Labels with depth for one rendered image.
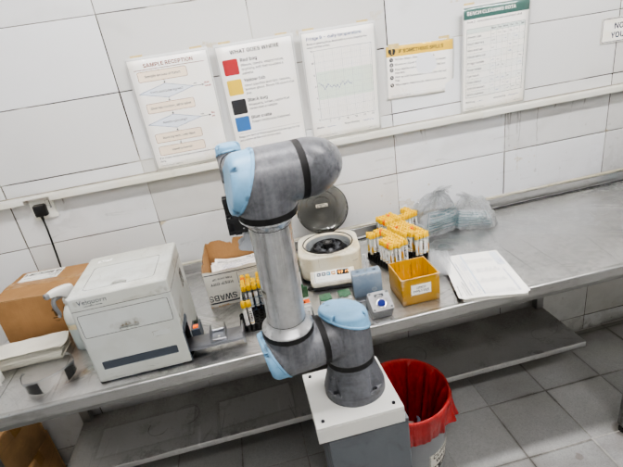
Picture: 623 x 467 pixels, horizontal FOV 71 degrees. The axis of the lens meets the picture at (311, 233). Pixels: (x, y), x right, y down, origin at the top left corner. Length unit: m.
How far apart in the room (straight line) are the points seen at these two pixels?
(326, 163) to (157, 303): 0.73
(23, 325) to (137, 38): 1.11
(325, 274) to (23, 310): 1.08
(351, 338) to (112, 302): 0.69
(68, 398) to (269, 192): 0.99
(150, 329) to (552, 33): 1.94
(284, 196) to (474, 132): 1.43
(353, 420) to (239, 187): 0.60
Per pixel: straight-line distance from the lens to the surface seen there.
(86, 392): 1.53
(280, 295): 0.91
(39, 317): 1.86
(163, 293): 1.33
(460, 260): 1.74
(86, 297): 1.37
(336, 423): 1.09
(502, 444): 2.28
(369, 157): 1.93
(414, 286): 1.48
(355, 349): 1.05
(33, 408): 1.58
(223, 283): 1.64
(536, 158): 2.33
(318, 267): 1.64
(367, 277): 1.52
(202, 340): 1.46
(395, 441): 1.20
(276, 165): 0.78
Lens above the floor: 1.71
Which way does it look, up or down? 23 degrees down
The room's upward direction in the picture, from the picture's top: 9 degrees counter-clockwise
